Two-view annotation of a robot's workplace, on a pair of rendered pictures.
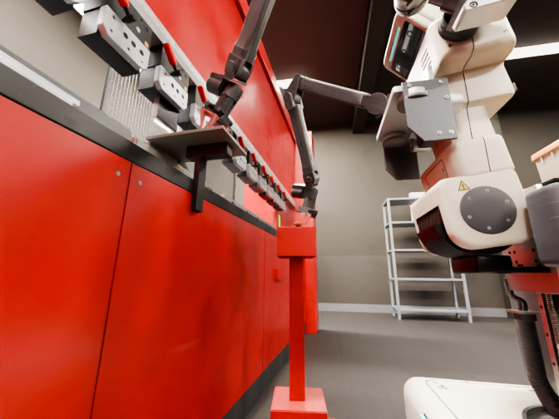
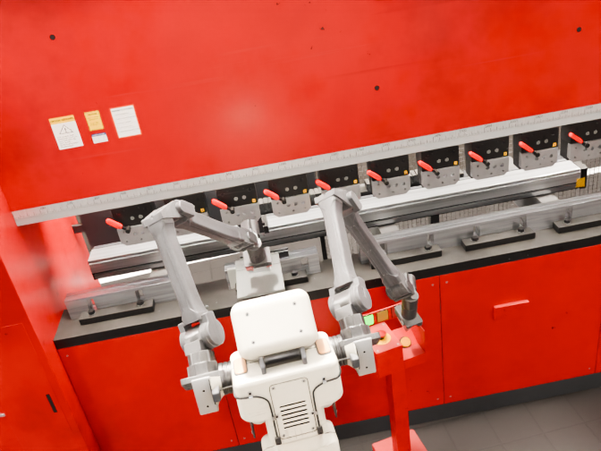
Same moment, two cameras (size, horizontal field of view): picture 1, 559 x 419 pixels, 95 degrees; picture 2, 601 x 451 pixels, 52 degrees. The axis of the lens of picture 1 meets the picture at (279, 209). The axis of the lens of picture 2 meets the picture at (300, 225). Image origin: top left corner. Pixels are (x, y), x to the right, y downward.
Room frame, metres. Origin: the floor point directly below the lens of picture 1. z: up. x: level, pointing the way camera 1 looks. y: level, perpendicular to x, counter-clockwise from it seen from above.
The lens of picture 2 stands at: (0.35, -1.72, 2.32)
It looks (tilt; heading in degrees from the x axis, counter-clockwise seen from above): 29 degrees down; 72
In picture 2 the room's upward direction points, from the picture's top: 9 degrees counter-clockwise
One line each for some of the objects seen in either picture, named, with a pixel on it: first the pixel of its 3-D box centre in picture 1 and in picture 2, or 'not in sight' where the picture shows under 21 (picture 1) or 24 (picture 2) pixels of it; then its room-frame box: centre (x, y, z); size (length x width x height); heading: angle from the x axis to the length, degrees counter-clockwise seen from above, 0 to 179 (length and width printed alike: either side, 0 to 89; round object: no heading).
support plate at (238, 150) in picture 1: (199, 146); (258, 275); (0.77, 0.27, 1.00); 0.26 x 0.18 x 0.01; 75
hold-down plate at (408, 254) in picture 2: not in sight; (404, 257); (1.38, 0.20, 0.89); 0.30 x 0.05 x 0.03; 165
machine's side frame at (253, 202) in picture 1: (279, 225); not in sight; (3.05, -0.01, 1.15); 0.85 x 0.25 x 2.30; 75
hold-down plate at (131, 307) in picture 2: not in sight; (117, 311); (0.21, 0.51, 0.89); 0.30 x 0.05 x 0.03; 165
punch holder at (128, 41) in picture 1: (118, 32); (188, 210); (0.59, 0.47, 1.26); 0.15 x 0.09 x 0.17; 165
